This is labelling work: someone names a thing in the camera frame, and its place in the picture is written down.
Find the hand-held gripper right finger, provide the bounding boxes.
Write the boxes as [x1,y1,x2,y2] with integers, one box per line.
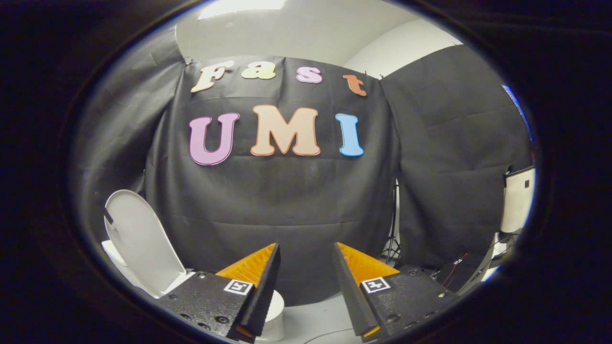
[333,242,460,340]

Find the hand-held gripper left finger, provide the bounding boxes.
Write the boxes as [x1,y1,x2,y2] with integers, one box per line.
[158,243,282,344]

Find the white toilet lid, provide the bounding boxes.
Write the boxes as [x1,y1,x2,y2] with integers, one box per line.
[104,189,195,300]

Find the white toilet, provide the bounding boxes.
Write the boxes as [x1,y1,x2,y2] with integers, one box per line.
[101,239,286,343]

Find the black tripod stand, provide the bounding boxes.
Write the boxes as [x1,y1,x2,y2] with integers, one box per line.
[382,182,403,264]

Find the black backdrop cloth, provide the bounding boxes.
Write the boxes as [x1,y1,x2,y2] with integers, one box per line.
[72,29,534,306]

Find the black panel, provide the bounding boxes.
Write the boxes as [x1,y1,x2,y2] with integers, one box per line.
[433,252,494,293]

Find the white and black equipment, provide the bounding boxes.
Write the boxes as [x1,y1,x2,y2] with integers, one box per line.
[482,231,523,282]

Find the black floor cable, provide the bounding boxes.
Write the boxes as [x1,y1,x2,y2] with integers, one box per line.
[301,328,355,344]

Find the red wire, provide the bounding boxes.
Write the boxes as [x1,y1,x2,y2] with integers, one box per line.
[440,253,468,287]

